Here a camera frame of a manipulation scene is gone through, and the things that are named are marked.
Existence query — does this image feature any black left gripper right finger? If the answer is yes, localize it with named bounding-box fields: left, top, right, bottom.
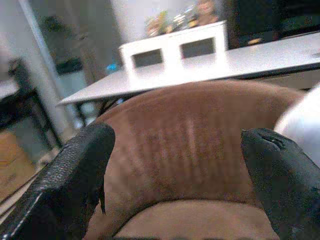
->
left=240, top=127, right=320, bottom=240

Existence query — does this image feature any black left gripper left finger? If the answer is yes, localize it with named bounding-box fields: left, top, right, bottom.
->
left=0, top=122, right=116, bottom=240

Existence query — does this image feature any white pillow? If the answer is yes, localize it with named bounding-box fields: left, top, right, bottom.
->
left=273, top=84, right=320, bottom=161

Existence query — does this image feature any brown sofa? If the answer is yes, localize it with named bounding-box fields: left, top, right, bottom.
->
left=82, top=80, right=307, bottom=240

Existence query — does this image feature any cardboard box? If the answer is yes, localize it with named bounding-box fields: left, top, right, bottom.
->
left=0, top=131, right=37, bottom=201

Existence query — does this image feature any black side table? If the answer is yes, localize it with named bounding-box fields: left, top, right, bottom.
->
left=0, top=57, right=63, bottom=151

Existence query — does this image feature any white long table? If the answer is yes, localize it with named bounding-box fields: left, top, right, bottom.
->
left=56, top=31, right=320, bottom=106

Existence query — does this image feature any white box with two windows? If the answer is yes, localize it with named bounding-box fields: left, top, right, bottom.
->
left=118, top=20, right=229, bottom=83

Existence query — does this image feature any black monitor screen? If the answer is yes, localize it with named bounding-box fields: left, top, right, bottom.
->
left=224, top=0, right=320, bottom=50

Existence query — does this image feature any person in orange top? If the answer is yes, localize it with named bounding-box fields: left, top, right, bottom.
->
left=192, top=0, right=221, bottom=27

